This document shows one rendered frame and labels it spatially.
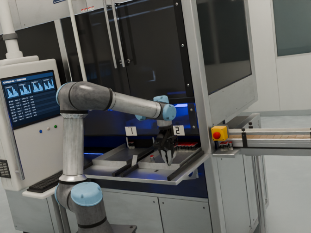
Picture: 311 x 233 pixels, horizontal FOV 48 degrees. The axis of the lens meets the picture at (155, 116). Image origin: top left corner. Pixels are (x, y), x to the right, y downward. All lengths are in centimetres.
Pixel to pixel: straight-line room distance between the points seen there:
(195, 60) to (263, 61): 470
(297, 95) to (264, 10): 157
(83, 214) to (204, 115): 90
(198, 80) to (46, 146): 108
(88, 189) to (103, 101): 35
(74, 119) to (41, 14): 128
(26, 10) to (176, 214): 173
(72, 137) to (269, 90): 543
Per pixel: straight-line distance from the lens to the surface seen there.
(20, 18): 280
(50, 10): 256
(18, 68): 229
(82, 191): 141
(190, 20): 193
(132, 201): 246
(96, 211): 141
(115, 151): 233
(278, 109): 666
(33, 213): 331
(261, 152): 203
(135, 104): 148
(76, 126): 148
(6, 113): 215
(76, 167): 150
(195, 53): 192
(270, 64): 656
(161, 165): 187
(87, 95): 138
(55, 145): 243
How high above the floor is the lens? 150
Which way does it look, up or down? 11 degrees down
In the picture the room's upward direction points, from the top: 9 degrees counter-clockwise
